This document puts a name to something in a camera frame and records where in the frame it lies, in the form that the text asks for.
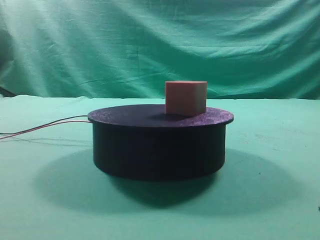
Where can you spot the pink cube block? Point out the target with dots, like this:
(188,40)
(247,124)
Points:
(186,98)

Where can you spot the black round turntable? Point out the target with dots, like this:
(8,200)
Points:
(142,142)

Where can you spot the green cloth backdrop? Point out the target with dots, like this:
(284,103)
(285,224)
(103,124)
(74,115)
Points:
(244,49)

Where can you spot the green table cloth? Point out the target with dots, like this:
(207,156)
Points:
(268,189)

